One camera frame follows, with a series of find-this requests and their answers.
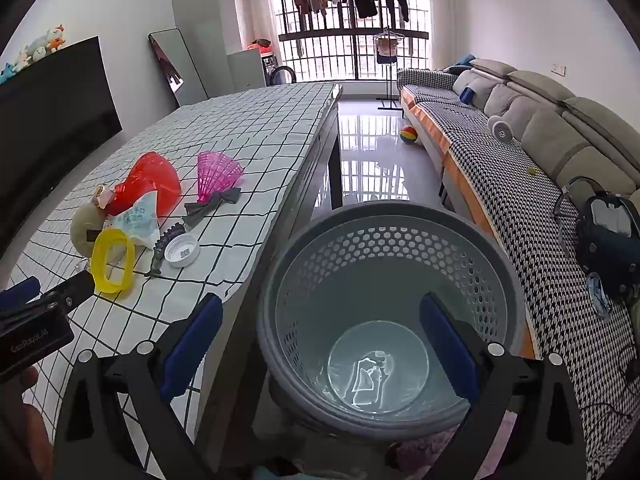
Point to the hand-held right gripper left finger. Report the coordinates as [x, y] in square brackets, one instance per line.
[192, 345]

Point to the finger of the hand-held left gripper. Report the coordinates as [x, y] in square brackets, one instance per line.
[70, 287]
[17, 292]

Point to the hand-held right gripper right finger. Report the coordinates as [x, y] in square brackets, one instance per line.
[447, 345]

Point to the white wet wipe packet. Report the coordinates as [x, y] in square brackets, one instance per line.
[137, 222]

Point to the white bottle cap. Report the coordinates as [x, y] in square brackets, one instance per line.
[182, 251]

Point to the black toothed hair clip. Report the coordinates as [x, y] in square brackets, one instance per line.
[160, 252]

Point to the dark grey fabric bow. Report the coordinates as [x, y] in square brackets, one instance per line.
[210, 202]

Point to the grey perforated plastic basket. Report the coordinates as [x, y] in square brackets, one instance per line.
[300, 240]

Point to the pink plastic mesh cone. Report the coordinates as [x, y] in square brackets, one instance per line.
[217, 175]

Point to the person's left hand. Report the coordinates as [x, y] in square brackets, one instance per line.
[20, 425]

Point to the small pink gold wrapper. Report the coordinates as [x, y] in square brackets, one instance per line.
[105, 196]

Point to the black television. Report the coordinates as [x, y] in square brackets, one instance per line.
[50, 135]

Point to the houndstooth sofa cover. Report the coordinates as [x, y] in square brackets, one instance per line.
[500, 200]

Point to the blue plastic packet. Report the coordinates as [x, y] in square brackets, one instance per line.
[600, 295]

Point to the dark blue bag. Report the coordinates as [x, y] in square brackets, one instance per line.
[600, 245]

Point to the colourful toy ball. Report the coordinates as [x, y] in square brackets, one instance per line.
[408, 134]

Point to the blue plush toy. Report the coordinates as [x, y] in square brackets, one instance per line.
[7, 74]

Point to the white round device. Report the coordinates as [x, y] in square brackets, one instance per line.
[501, 130]

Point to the white checked tablecloth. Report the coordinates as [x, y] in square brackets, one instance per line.
[250, 125]

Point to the grey sofa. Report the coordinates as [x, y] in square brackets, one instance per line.
[545, 135]

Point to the small white plush toy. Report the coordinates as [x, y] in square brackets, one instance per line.
[23, 60]

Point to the leaning floor mirror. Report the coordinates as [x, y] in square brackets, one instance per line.
[175, 65]

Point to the orange white plush toy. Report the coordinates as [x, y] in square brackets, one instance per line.
[56, 37]

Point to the blue cushion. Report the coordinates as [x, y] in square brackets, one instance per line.
[467, 95]

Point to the black drying stand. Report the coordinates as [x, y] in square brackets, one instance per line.
[389, 75]

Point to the grey cabinet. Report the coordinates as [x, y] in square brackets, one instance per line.
[246, 70]

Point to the washing machine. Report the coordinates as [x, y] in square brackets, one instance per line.
[280, 72]

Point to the orange item on cabinet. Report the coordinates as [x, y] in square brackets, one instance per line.
[260, 46]

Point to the black window grille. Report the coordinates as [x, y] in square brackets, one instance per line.
[320, 45]

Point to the dark table frame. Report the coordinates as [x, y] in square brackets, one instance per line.
[300, 195]

